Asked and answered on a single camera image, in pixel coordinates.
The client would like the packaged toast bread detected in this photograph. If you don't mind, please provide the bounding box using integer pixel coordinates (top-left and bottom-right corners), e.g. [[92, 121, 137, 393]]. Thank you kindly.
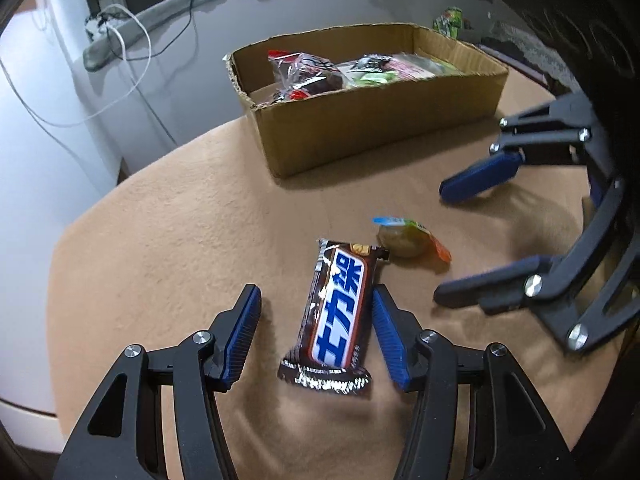
[[386, 53, 446, 80]]

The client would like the blue green jelly packet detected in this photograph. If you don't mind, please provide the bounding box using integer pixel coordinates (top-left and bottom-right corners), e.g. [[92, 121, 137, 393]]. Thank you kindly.
[[372, 217, 452, 264]]

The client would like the red plum snack bag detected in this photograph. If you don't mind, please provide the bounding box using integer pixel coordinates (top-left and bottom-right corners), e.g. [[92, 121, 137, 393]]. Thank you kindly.
[[268, 50, 345, 96]]

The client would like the green jelly cup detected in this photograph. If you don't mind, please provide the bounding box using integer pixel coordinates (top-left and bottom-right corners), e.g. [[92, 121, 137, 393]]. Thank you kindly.
[[430, 58, 461, 75]]

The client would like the green snack packet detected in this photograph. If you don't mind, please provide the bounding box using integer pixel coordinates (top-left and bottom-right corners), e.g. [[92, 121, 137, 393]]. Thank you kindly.
[[349, 70, 399, 88]]

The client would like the black patterned candy wrapper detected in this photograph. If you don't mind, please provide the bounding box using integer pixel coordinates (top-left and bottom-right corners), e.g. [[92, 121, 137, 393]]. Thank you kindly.
[[349, 54, 393, 73]]

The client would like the white lace cloth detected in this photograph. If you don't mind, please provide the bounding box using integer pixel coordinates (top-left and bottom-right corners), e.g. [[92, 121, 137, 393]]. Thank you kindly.
[[480, 21, 582, 94]]

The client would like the brown cardboard box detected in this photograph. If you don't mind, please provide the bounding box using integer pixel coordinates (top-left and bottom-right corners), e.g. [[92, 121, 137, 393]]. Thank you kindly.
[[226, 23, 509, 178]]

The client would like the grey windowsill cushion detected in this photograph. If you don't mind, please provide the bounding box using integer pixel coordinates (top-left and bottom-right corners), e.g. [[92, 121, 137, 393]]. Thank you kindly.
[[81, 0, 381, 73]]

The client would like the white power strip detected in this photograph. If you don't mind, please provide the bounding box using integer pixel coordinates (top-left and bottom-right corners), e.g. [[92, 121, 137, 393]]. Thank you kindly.
[[85, 8, 129, 41]]

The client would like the black cable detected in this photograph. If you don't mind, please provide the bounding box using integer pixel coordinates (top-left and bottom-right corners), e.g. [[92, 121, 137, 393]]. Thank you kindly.
[[98, 0, 206, 63]]

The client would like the white cable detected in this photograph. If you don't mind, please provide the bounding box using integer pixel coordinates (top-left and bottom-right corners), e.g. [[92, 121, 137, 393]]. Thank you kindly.
[[0, 1, 154, 129]]

